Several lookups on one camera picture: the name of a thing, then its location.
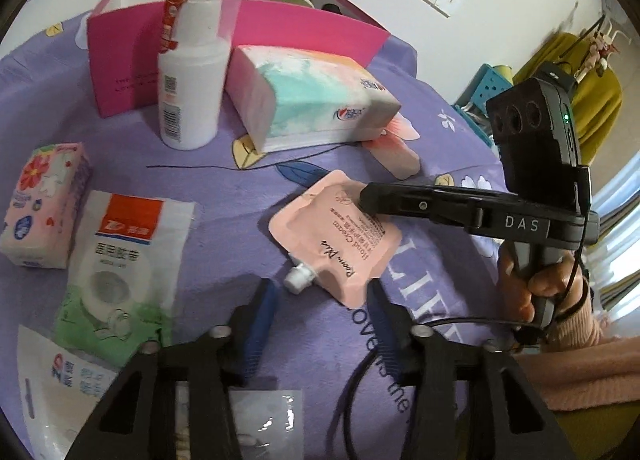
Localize small floral tissue pack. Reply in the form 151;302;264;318
0;141;93;270

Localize person's right hand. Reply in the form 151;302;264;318
496;242;591;337

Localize medical tape packet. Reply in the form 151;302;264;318
52;189;196;366

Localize black cable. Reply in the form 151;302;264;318
325;317;526;460

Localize pink hand cream pouch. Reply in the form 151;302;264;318
268;169;403;309

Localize yellow coat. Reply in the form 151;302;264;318
512;32;623;166

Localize person's right forearm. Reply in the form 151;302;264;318
515;285;640;411

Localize white spray bottle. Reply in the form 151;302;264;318
157;0;236;151

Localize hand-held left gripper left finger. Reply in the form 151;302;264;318
65;277;281;460

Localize pink cardboard box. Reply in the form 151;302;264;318
86;0;392;118

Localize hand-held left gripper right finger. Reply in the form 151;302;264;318
367;279;576;460

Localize large pastel tissue pack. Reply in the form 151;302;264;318
223;44;403;153

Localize cotton swab packet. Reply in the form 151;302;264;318
17;325;306;460

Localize coat rack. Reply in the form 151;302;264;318
575;15;631;83

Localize window curtain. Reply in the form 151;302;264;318
590;150;640;311

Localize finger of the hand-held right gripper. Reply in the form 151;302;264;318
359;181;501;235

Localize blue plastic rack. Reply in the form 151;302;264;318
452;62;513;151

